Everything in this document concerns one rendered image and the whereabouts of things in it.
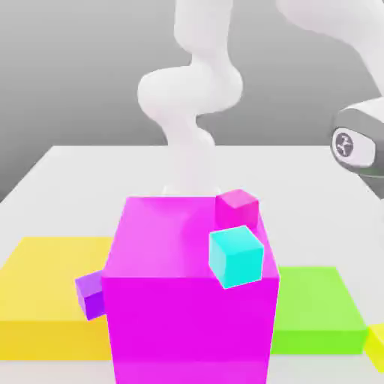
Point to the large magenta box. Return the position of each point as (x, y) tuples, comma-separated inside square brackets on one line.
[(186, 315)]

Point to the large green box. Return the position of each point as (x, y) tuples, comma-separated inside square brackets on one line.
[(315, 306)]

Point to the small yellow cube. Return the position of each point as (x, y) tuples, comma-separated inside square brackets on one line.
[(376, 345)]

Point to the large yellow box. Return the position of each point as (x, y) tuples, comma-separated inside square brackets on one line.
[(51, 285)]

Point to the small purple cube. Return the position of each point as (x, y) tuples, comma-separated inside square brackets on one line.
[(91, 295)]

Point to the small pink cube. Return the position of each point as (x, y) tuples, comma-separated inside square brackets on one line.
[(237, 208)]

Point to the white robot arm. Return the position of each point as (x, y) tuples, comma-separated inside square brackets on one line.
[(192, 90)]

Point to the small cyan cube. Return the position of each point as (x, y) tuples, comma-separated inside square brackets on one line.
[(237, 258)]

